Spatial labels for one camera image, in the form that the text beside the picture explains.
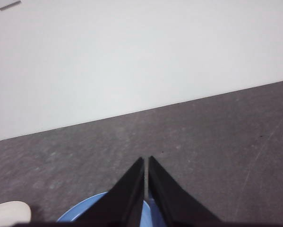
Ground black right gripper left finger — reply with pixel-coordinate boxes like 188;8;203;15
74;157;146;225

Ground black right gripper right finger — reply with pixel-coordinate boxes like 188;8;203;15
148;156;224;225

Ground blue plate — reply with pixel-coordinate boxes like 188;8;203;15
57;192;167;224

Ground white plate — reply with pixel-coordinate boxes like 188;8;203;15
0;201;32;224

